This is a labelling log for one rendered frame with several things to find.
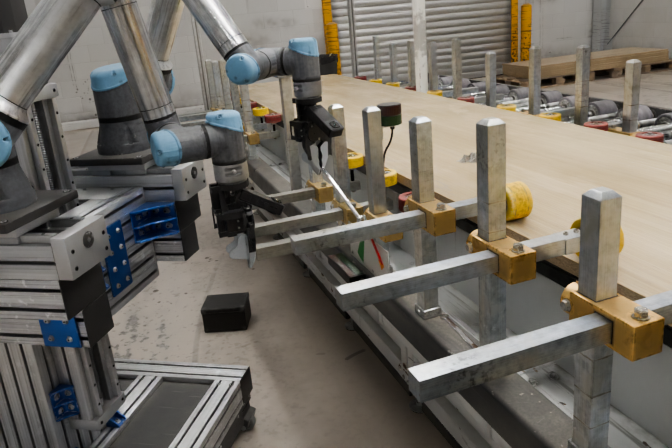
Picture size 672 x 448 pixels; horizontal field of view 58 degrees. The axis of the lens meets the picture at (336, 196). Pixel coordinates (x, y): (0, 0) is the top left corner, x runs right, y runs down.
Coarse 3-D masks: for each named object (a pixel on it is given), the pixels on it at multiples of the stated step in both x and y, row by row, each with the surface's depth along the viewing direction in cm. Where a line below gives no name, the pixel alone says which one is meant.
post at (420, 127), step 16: (416, 128) 122; (416, 144) 123; (416, 160) 125; (432, 160) 125; (416, 176) 126; (432, 176) 126; (416, 192) 127; (432, 192) 127; (416, 240) 132; (432, 240) 130; (416, 256) 133; (432, 256) 131; (432, 304) 134
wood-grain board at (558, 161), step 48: (240, 96) 376; (336, 96) 331; (384, 96) 317; (432, 96) 304; (384, 144) 212; (432, 144) 206; (528, 144) 195; (576, 144) 189; (624, 144) 185; (576, 192) 146; (624, 192) 143; (624, 240) 117; (624, 288) 100
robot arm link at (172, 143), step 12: (156, 132) 125; (168, 132) 125; (180, 132) 125; (192, 132) 126; (204, 132) 127; (156, 144) 123; (168, 144) 123; (180, 144) 124; (192, 144) 125; (204, 144) 126; (156, 156) 124; (168, 156) 124; (180, 156) 125; (192, 156) 126; (204, 156) 128
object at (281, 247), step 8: (280, 240) 144; (288, 240) 143; (256, 248) 140; (264, 248) 140; (272, 248) 141; (280, 248) 142; (288, 248) 142; (256, 256) 140; (264, 256) 141; (272, 256) 141
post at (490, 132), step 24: (480, 120) 101; (480, 144) 101; (504, 144) 100; (480, 168) 102; (504, 168) 101; (480, 192) 104; (504, 192) 103; (480, 216) 105; (504, 216) 104; (480, 288) 110; (504, 288) 108; (480, 312) 111; (504, 312) 109; (480, 336) 113; (504, 336) 111
